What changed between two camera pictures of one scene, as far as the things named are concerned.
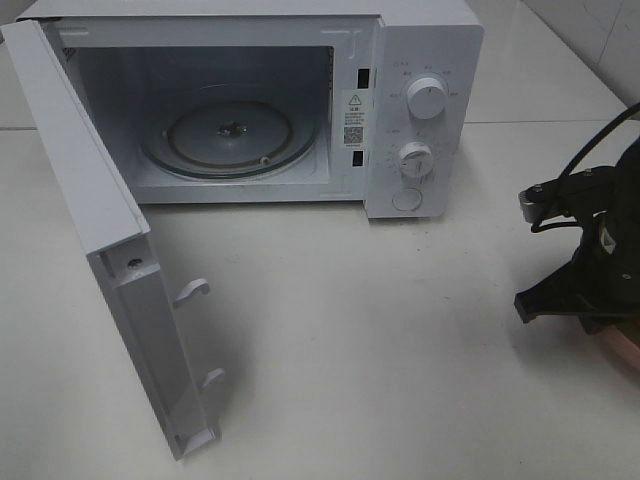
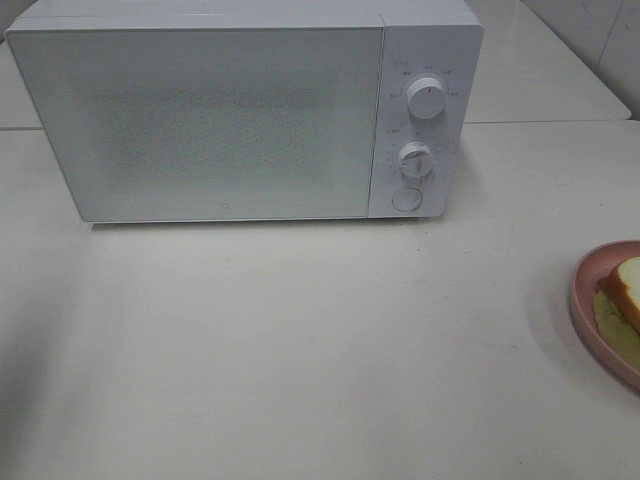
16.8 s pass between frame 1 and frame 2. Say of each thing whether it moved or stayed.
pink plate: moved
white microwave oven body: stayed
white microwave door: moved
